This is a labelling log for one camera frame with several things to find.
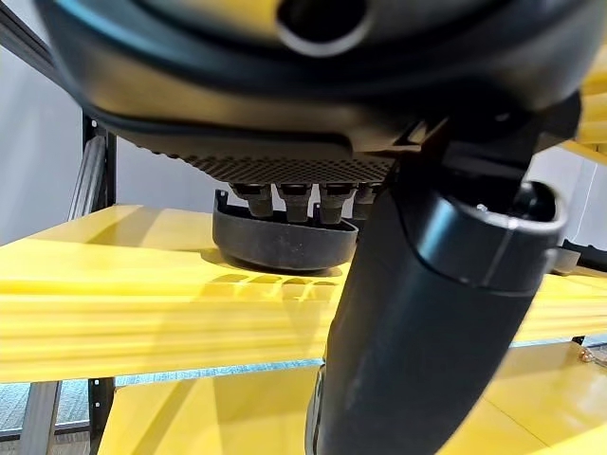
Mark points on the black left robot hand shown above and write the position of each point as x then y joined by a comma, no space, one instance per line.
294,104

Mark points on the black sole-shaped part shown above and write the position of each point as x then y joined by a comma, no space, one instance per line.
571,258
280,246

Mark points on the black shelf beam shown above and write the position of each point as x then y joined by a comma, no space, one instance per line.
21,38

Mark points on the black shelf upright post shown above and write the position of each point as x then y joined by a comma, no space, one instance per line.
97,175

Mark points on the grey metal post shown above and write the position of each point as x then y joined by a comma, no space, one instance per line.
40,417

